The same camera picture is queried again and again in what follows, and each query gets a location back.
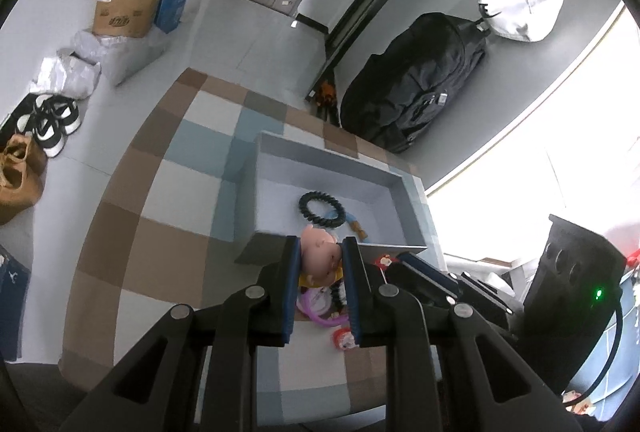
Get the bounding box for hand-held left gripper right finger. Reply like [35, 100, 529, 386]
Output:
[341, 236, 571, 432]

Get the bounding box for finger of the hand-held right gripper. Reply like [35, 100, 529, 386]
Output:
[387, 252, 461, 307]
[457, 272, 518, 330]

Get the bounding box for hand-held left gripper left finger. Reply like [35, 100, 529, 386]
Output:
[60, 236, 303, 432]

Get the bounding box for black twisted bracelet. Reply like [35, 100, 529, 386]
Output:
[327, 284, 348, 317]

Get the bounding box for purple bracelet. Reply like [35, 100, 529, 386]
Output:
[295, 287, 351, 328]

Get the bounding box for red white cartoon charm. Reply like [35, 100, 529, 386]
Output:
[332, 327, 358, 352]

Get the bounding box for grey cardboard box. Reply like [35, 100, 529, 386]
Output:
[235, 130, 429, 265]

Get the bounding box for checkered tablecloth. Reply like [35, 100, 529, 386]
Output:
[57, 66, 451, 413]

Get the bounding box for black backpack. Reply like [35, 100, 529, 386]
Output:
[340, 12, 491, 153]

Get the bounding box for blue denim cloth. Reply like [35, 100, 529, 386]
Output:
[0, 247, 31, 360]

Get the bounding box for black white sneaker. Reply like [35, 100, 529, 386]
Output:
[30, 112, 68, 157]
[47, 96, 82, 136]

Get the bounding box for brown shoe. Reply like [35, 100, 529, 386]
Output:
[0, 167, 43, 225]
[2, 134, 46, 177]

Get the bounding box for grey plastic bag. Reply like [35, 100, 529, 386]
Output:
[29, 56, 101, 100]
[70, 29, 166, 87]

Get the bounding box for brown cardboard box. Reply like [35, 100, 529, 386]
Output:
[92, 0, 166, 40]

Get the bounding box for black cable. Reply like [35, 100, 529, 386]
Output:
[562, 297, 626, 410]

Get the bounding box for black bead bracelet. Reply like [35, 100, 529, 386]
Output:
[298, 191, 368, 243]

